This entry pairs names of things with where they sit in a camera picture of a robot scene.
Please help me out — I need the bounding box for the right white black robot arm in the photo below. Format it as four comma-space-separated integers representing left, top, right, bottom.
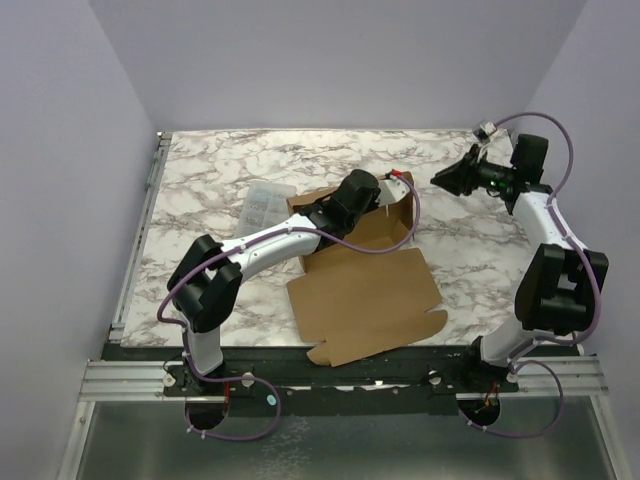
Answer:
430, 134, 609, 391

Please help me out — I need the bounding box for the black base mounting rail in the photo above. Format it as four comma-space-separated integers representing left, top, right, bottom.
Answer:
164, 346, 518, 416

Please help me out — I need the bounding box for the brown cardboard box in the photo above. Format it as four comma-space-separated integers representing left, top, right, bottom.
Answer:
286, 188, 448, 367

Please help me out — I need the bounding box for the clear plastic screw organizer box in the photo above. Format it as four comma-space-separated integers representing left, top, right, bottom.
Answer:
234, 181, 296, 238

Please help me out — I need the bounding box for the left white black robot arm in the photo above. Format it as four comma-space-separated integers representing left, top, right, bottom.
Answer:
161, 169, 384, 395

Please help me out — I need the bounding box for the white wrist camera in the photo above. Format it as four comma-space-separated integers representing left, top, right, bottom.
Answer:
377, 171, 411, 207
472, 120, 498, 147

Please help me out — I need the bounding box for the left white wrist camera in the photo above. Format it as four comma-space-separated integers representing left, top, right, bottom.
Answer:
377, 171, 411, 207

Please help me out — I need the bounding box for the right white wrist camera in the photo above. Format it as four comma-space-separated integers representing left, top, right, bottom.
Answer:
472, 120, 498, 147

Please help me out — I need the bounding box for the aluminium extrusion frame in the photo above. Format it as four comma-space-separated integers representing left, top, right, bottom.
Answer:
57, 132, 173, 479

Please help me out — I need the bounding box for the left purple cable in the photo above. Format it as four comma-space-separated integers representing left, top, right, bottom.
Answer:
157, 174, 421, 442

